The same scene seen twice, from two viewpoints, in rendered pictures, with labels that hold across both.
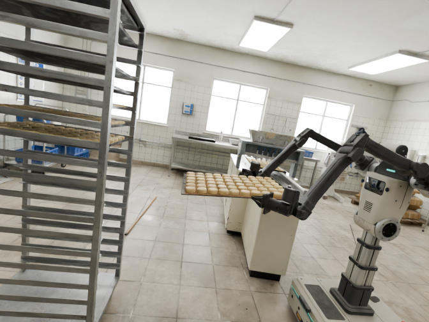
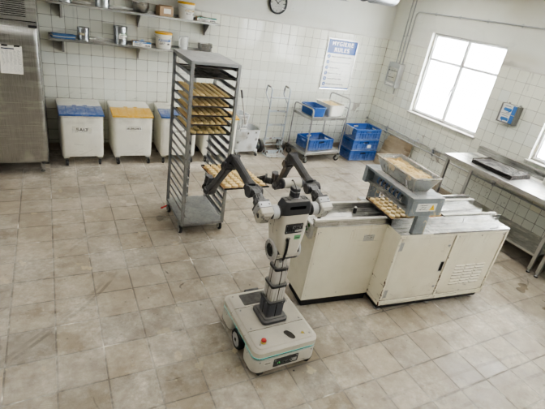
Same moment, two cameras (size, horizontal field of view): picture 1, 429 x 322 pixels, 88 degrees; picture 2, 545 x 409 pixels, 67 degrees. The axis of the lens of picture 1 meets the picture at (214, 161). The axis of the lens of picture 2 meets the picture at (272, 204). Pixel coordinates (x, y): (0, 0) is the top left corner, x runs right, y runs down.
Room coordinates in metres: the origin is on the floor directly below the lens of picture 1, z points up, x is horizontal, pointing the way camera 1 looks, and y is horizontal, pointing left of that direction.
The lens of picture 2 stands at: (0.28, -3.30, 2.39)
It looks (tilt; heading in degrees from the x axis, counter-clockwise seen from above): 26 degrees down; 66
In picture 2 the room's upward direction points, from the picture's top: 10 degrees clockwise
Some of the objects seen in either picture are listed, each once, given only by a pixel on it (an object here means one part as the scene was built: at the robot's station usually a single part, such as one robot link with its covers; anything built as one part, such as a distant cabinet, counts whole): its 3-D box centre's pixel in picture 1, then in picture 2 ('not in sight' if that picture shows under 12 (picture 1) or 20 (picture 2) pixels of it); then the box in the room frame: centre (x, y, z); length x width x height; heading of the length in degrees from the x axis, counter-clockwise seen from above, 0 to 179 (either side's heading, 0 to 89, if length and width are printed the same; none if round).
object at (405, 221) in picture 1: (383, 211); not in sight; (4.66, -3.83, 0.06); 1.20 x 0.80 x 0.11; 9
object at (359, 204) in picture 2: not in sight; (394, 203); (2.76, -0.48, 0.87); 2.01 x 0.03 x 0.07; 1
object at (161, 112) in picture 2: not in sight; (174, 132); (1.15, 2.81, 0.38); 0.64 x 0.54 x 0.77; 96
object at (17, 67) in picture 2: not in sight; (11, 59); (-0.74, 2.02, 1.39); 0.22 x 0.03 x 0.31; 7
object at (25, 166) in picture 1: (76, 173); (216, 148); (1.33, 0.84, 0.87); 0.64 x 0.03 x 0.03; 97
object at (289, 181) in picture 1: (274, 168); (413, 217); (2.77, -0.77, 0.87); 2.01 x 0.03 x 0.07; 1
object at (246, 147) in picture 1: (267, 158); (397, 197); (2.65, -0.63, 1.01); 0.72 x 0.33 x 0.34; 91
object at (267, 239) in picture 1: (267, 219); (334, 253); (2.15, -0.63, 0.45); 0.70 x 0.34 x 0.90; 1
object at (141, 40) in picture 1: (129, 163); (229, 150); (1.40, 0.55, 0.97); 0.03 x 0.03 x 1.70; 7
